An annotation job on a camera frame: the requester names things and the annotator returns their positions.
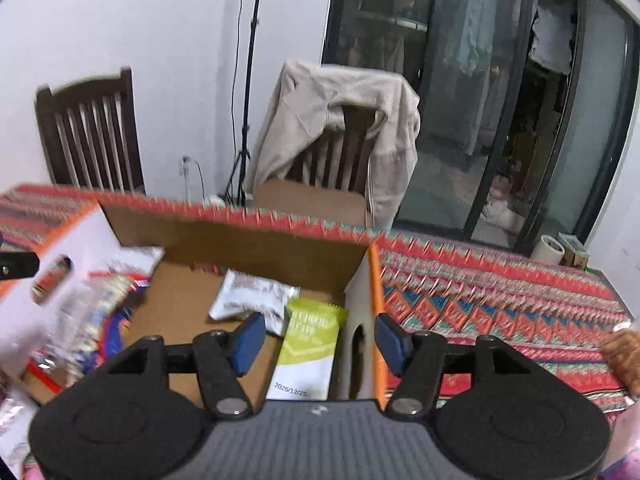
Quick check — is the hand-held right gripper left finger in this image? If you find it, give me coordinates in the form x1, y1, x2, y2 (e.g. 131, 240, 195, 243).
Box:
107, 311, 267, 421

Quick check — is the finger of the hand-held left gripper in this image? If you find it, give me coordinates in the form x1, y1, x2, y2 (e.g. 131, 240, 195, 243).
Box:
0, 251, 40, 279

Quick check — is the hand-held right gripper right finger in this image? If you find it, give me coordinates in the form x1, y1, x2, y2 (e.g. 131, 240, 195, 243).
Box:
374, 312, 533, 422

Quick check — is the white snack packet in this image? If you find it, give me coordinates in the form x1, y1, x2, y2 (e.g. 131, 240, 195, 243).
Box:
207, 269, 301, 336

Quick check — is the green snack packet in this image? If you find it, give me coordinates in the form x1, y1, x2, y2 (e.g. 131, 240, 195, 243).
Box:
265, 297, 349, 402

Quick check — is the orange and white cardboard box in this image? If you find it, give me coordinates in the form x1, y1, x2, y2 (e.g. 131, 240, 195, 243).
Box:
0, 199, 388, 411

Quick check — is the pile of colourful snack packets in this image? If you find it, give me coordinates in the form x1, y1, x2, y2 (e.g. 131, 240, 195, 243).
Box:
0, 246, 166, 466

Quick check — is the dark wooden chair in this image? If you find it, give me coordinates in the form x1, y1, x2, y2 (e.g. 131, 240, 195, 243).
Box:
35, 66, 147, 196
287, 105, 381, 196

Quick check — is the plain brown cardboard box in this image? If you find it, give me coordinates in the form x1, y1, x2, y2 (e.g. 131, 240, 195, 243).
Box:
255, 178, 375, 228

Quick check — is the white bucket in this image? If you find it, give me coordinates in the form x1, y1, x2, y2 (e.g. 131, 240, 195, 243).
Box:
531, 234, 566, 265

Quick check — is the black framed glass door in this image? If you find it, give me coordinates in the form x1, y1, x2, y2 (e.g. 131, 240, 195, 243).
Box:
320, 0, 640, 256

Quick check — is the orange fuzzy object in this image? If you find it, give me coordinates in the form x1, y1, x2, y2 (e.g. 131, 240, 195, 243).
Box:
600, 327, 640, 401

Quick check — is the black light stand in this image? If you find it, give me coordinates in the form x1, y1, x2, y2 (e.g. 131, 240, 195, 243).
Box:
225, 0, 271, 206

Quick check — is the beige jacket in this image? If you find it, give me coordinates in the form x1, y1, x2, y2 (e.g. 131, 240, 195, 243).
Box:
241, 59, 422, 233

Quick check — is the hanging light blue shirt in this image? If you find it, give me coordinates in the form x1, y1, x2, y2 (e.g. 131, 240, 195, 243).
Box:
445, 0, 501, 78

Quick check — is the hanging white garment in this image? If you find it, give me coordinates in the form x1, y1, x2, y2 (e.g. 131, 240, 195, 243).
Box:
530, 2, 576, 73

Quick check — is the black power cable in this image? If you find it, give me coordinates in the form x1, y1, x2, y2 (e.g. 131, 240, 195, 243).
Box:
191, 159, 210, 202

